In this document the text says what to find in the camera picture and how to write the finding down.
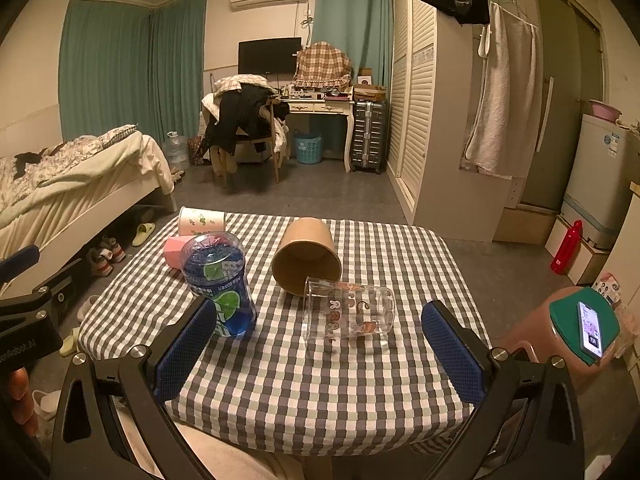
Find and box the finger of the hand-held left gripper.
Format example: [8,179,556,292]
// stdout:
[0,244,83,318]

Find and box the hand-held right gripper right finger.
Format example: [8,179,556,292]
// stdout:
[421,301,588,480]

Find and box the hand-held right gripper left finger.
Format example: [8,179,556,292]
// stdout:
[52,296,218,480]

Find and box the clear glass cup cartoon print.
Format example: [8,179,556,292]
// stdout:
[303,276,396,344]

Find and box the blue transparent plastic cup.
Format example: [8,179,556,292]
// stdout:
[179,231,257,337]

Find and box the pink cup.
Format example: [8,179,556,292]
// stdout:
[164,234,201,272]

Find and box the white paper cup leaf print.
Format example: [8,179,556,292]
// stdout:
[178,206,226,236]

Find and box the brown paper cup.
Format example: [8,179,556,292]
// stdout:
[272,217,343,296]

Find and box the person's left hand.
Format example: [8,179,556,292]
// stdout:
[9,367,40,437]

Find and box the white slipper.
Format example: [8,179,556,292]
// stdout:
[31,389,64,422]

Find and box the brown plastic stool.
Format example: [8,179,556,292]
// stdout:
[492,285,632,397]

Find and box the bed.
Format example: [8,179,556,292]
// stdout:
[0,125,179,307]

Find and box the pair of sneakers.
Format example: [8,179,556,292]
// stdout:
[87,236,127,277]

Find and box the floral quilt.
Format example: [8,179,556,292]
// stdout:
[0,125,142,228]

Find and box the person's pale clothing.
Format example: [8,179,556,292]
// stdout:
[114,400,332,480]

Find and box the green lid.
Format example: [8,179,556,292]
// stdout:
[548,285,621,366]

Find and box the yellow-green slipper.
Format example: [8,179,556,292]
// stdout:
[132,222,157,247]

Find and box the grey checkered tablecloth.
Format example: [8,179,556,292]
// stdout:
[78,212,494,457]

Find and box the smartphone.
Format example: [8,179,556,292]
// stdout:
[577,300,606,359]

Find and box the red bottle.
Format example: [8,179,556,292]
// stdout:
[550,219,584,275]

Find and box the large water jug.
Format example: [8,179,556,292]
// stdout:
[161,130,191,171]

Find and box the wide teal curtain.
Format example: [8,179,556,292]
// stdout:
[58,0,152,147]

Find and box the wooden chair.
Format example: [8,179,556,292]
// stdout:
[202,97,289,192]

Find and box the small white fridge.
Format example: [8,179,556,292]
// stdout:
[559,113,637,252]

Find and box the blue laundry basket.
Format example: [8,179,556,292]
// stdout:
[292,132,324,165]

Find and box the silver suitcase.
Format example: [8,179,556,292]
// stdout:
[349,99,389,175]

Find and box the black jacket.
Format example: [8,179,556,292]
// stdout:
[204,82,277,155]

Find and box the white louvred wardrobe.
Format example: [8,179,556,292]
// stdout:
[387,0,503,227]

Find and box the narrow teal curtain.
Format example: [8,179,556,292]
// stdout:
[149,0,209,147]

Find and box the pile of light clothes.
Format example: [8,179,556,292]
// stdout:
[202,74,277,116]

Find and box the white hanging towel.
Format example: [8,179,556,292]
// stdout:
[463,2,542,179]

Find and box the white desk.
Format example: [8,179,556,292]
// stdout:
[272,87,357,174]

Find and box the flat cardboard box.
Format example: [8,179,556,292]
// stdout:
[352,84,389,103]

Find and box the pink basin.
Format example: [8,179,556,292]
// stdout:
[588,99,623,122]

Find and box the frosted glass door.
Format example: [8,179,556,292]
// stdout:
[519,0,607,212]

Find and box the black monitor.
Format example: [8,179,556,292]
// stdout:
[238,37,303,76]

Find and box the plaid cloth cover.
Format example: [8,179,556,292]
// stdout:
[292,40,355,90]

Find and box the teal curtain beside wardrobe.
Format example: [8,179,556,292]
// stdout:
[312,0,397,87]

